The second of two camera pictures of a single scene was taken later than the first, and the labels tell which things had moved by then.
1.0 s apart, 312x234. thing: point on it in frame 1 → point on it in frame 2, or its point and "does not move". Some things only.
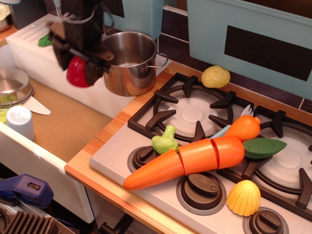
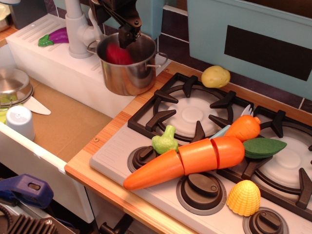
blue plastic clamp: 27,188 does not move
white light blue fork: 247,111 does not move
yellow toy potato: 215,77 does not move
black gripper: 82,32 → 123,12
